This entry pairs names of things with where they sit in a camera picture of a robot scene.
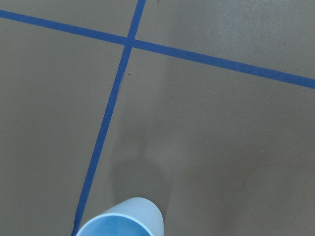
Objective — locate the light blue plastic cup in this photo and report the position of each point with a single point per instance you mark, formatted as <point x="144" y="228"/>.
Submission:
<point x="133" y="217"/>

